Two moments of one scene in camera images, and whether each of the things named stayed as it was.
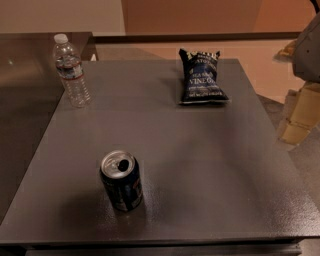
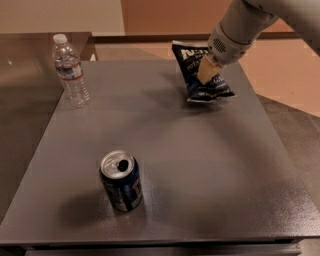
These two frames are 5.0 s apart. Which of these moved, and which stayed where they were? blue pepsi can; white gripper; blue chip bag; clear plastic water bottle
Moved: white gripper; blue chip bag
Stayed: blue pepsi can; clear plastic water bottle
